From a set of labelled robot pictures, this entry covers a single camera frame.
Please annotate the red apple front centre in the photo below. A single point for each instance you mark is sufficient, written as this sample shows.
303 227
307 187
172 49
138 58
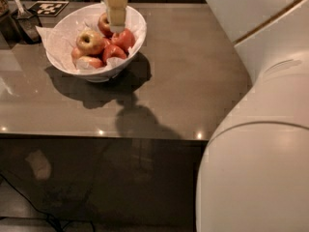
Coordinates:
112 51

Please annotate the dark scoop with white handle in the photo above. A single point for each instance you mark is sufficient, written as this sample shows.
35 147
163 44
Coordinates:
27 23

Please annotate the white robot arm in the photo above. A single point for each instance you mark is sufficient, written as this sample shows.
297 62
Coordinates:
254 174

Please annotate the small red apple middle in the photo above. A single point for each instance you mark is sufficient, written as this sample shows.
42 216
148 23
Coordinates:
106 42

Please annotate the red apple at right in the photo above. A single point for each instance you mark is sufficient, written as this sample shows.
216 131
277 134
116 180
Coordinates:
123 40

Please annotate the yellow green apple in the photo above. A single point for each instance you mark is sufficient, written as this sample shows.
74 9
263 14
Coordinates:
90 42

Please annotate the black white marker tag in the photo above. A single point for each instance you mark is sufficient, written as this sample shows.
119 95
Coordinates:
48 8

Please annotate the pale apple at left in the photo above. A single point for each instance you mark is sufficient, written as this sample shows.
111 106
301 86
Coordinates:
76 53

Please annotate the white bowl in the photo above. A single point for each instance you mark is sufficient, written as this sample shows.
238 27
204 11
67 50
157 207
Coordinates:
96 76

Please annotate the red yellow apple front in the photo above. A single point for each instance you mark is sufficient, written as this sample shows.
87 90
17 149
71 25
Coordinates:
88 62

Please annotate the red apple at back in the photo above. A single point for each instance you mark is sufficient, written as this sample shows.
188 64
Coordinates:
103 26

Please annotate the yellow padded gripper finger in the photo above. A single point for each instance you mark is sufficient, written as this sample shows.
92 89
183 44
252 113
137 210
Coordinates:
116 14

